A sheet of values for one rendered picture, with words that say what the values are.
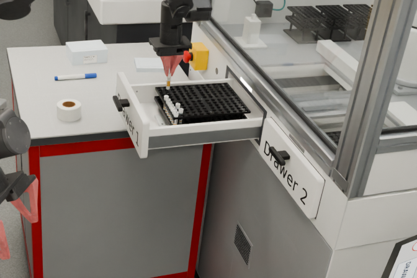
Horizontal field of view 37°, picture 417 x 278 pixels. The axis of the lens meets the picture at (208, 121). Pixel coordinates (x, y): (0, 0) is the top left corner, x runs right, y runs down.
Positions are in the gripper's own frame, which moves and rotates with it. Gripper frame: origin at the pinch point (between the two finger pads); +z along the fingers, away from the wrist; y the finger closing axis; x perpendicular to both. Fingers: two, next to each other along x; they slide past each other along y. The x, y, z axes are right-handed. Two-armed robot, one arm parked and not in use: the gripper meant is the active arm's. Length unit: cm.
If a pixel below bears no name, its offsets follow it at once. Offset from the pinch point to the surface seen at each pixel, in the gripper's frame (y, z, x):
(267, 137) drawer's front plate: 20.5, 9.9, -22.2
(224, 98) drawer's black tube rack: 16.0, 8.6, -2.2
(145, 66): 6, 20, 46
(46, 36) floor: -4, 96, 259
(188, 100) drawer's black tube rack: 5.2, 8.0, -2.3
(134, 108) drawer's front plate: -11.4, 5.6, -7.7
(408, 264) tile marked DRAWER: 17, -1, -83
